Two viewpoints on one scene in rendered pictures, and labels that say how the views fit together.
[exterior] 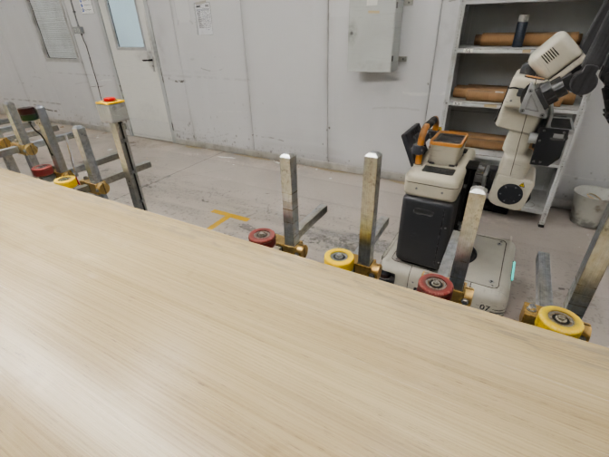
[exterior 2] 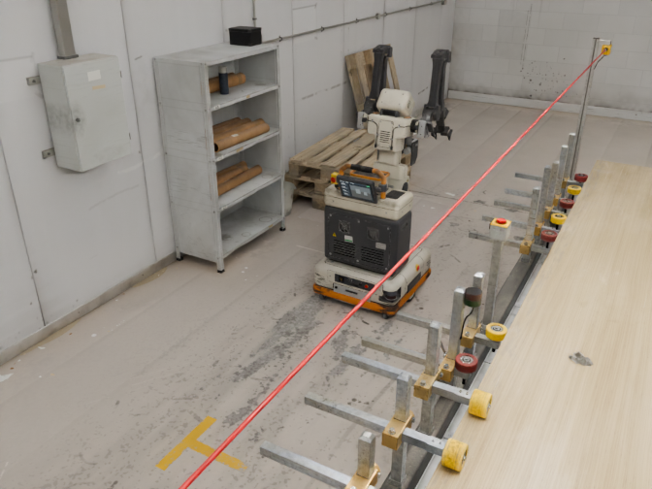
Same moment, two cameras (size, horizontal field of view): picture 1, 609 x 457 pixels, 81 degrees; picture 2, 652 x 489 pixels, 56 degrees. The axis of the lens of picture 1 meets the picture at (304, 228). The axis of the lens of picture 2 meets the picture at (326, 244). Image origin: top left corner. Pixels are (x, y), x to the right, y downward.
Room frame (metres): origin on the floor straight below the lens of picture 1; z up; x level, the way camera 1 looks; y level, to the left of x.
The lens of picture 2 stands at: (2.09, 3.01, 2.27)
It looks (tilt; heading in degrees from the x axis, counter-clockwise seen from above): 26 degrees down; 269
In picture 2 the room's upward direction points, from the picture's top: straight up
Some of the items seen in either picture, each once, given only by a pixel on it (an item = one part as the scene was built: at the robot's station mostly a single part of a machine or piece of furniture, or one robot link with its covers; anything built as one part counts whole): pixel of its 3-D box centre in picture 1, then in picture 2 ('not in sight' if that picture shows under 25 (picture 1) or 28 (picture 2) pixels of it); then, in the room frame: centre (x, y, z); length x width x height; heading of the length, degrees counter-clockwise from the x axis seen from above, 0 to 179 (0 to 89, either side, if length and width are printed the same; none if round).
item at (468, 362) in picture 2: (45, 177); (465, 371); (1.56, 1.19, 0.85); 0.08 x 0.08 x 0.11
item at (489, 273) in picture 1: (447, 267); (374, 270); (1.71, -0.84, 0.16); 0.67 x 0.64 x 0.25; 59
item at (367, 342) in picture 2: (86, 166); (414, 357); (1.74, 1.09, 0.84); 0.43 x 0.03 x 0.04; 150
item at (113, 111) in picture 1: (112, 111); (500, 230); (1.34, 0.68, 1.18); 0.07 x 0.07 x 0.08; 60
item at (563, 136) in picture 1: (547, 132); (397, 146); (1.56, -1.09, 0.99); 0.28 x 0.16 x 0.22; 149
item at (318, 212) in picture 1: (296, 233); (508, 243); (1.08, 0.03, 0.80); 0.43 x 0.03 x 0.04; 150
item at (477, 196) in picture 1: (459, 273); (549, 199); (0.73, -0.39, 0.88); 0.04 x 0.04 x 0.48; 60
